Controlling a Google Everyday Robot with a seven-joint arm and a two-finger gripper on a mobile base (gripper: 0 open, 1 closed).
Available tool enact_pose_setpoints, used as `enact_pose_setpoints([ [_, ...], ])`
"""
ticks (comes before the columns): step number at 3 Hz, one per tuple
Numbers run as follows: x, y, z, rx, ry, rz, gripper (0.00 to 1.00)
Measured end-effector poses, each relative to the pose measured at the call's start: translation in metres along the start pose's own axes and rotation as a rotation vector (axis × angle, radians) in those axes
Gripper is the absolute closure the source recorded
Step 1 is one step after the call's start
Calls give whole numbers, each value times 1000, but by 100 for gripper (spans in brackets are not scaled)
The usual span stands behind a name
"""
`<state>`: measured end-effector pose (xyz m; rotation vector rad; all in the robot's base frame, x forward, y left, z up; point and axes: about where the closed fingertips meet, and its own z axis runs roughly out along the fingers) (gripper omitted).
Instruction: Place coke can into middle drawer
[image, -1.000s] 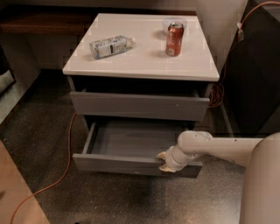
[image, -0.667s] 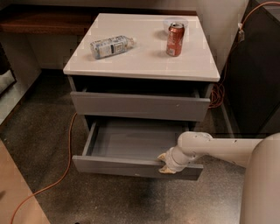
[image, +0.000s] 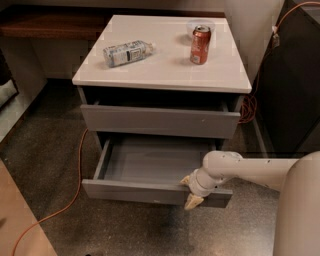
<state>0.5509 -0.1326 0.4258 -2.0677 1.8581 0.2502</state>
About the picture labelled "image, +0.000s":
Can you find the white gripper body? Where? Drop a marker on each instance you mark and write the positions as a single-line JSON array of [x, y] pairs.
[[196, 186]]

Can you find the grey drawer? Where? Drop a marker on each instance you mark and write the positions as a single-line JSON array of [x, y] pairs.
[[160, 121], [146, 169]]

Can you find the red coke can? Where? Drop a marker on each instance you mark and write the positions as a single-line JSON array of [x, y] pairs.
[[200, 44]]

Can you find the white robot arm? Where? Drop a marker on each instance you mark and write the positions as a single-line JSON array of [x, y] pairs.
[[297, 231]]

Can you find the grey top drawer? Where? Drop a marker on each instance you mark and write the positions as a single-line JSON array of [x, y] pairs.
[[160, 121]]

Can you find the grey cabinet with white top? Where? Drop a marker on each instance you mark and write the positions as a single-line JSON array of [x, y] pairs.
[[166, 79]]

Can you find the dark cabinet on right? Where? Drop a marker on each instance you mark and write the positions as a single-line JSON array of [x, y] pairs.
[[289, 82]]

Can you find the dark framed object at left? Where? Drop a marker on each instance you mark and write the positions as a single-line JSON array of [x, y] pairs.
[[8, 87]]

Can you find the brown wooden shelf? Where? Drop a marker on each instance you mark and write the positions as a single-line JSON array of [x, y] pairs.
[[75, 23]]

